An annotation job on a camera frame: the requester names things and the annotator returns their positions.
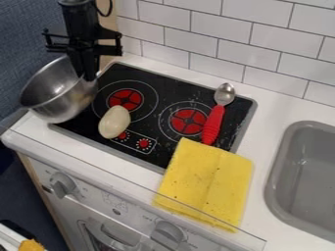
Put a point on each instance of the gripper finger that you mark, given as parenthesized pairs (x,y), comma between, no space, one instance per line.
(76,65)
(90,68)

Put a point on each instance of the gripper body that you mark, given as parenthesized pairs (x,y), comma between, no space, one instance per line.
(91,44)

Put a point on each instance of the silver pot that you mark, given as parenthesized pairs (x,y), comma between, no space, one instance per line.
(54,94)

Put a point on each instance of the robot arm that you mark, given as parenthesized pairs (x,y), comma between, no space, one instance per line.
(78,16)

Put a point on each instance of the cream toy potato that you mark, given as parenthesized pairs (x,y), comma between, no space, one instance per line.
(114,121)

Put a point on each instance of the toy stove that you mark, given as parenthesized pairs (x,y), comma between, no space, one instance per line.
(174,94)

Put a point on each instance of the yellow cloth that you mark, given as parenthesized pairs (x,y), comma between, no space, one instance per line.
(205,183)

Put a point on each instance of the yellow toy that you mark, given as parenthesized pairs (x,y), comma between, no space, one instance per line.
(30,245)

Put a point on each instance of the toy sink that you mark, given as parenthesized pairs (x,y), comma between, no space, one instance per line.
(305,183)

